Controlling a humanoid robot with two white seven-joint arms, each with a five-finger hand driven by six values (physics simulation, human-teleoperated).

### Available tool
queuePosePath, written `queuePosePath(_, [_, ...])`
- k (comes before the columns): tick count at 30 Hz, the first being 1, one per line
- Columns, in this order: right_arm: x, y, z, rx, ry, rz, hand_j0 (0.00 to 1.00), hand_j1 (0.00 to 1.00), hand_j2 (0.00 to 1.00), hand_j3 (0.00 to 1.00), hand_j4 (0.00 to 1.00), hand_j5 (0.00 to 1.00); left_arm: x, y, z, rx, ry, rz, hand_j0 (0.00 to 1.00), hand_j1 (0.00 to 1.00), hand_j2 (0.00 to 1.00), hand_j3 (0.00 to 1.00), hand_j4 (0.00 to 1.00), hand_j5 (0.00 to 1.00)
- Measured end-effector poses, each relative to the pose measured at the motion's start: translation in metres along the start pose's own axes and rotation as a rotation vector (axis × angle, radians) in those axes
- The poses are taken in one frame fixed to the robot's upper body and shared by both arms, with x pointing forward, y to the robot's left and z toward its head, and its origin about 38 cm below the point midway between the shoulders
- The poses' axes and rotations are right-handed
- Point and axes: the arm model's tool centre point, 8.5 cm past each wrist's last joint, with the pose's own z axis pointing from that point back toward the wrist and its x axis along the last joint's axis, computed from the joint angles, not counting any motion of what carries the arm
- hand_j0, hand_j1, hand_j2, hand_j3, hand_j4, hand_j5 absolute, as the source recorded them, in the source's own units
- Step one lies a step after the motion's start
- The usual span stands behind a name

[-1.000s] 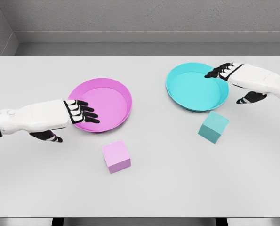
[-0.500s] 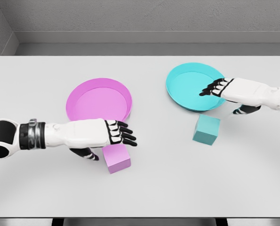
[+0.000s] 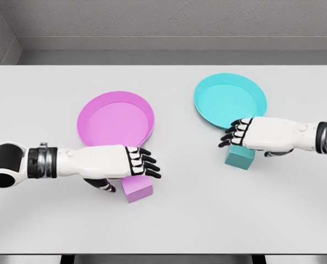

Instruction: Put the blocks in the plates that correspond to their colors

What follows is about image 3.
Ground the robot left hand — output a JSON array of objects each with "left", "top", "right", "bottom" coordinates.
[{"left": 82, "top": 145, "right": 162, "bottom": 194}]

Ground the pink plate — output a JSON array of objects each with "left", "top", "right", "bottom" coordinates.
[{"left": 76, "top": 90, "right": 156, "bottom": 150}]

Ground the cyan plate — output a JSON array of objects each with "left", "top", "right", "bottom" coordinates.
[{"left": 193, "top": 73, "right": 268, "bottom": 132}]

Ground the pink block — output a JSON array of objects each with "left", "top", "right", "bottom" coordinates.
[{"left": 121, "top": 176, "right": 154, "bottom": 204}]

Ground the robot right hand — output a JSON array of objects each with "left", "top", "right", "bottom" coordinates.
[{"left": 218, "top": 117, "right": 295, "bottom": 158}]

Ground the cyan block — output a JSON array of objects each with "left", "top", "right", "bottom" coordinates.
[{"left": 224, "top": 144, "right": 256, "bottom": 171}]

